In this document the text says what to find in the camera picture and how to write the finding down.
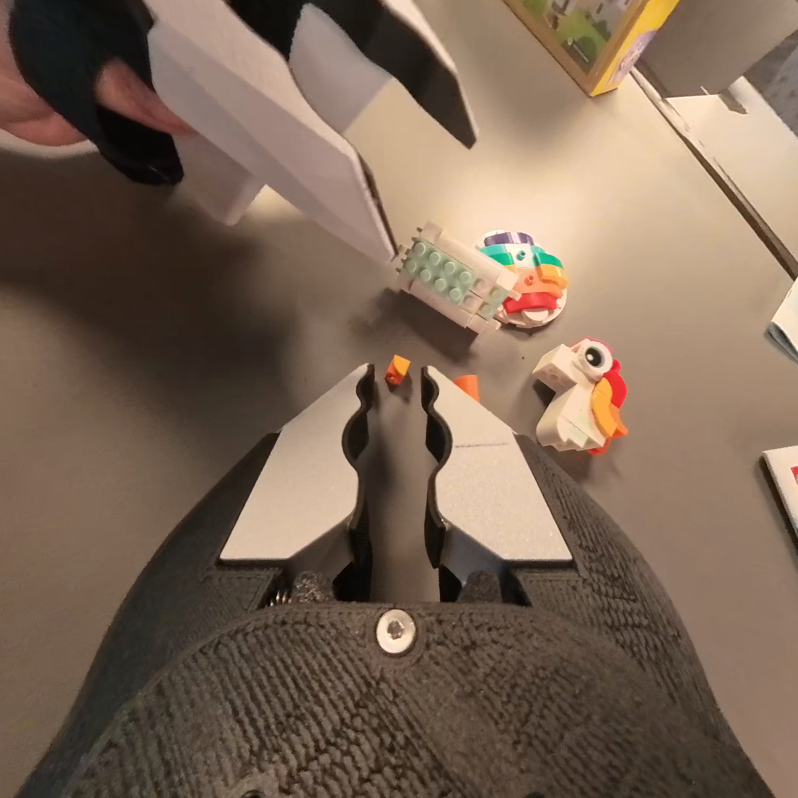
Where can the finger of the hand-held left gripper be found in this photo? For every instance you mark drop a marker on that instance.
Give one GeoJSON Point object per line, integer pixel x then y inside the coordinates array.
{"type": "Point", "coordinates": [268, 124]}
{"type": "Point", "coordinates": [349, 62]}

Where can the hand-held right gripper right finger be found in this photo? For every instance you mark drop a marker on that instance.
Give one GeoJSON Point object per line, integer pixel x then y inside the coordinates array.
{"type": "Point", "coordinates": [492, 499]}

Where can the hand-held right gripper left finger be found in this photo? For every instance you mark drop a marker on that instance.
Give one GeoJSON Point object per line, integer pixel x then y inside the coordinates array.
{"type": "Point", "coordinates": [293, 499]}

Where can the lego unicorn head rainbow mane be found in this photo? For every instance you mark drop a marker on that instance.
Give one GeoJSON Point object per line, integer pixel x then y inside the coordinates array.
{"type": "Point", "coordinates": [580, 399]}

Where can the small orange lego brick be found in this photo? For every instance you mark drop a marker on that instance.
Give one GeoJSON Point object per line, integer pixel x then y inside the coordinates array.
{"type": "Point", "coordinates": [398, 369]}

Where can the white lego body mint plates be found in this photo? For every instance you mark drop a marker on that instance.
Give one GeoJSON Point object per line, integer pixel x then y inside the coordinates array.
{"type": "Point", "coordinates": [449, 280]}

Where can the orange curved lego piece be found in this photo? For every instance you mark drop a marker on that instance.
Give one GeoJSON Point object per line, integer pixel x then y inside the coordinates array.
{"type": "Point", "coordinates": [469, 385]}

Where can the round rainbow lego build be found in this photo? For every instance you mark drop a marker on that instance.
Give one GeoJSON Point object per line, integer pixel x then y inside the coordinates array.
{"type": "Point", "coordinates": [536, 274]}

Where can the yellow lego box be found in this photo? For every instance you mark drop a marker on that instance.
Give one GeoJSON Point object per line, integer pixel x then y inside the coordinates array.
{"type": "Point", "coordinates": [598, 43]}

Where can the lego instruction booklet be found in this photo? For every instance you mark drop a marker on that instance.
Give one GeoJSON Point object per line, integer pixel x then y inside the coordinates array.
{"type": "Point", "coordinates": [784, 492]}

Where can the person's left hand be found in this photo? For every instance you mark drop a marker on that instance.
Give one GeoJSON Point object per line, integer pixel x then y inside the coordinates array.
{"type": "Point", "coordinates": [128, 100]}

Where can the folded paper sheet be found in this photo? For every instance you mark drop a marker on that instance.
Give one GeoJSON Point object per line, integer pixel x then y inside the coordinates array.
{"type": "Point", "coordinates": [787, 327]}

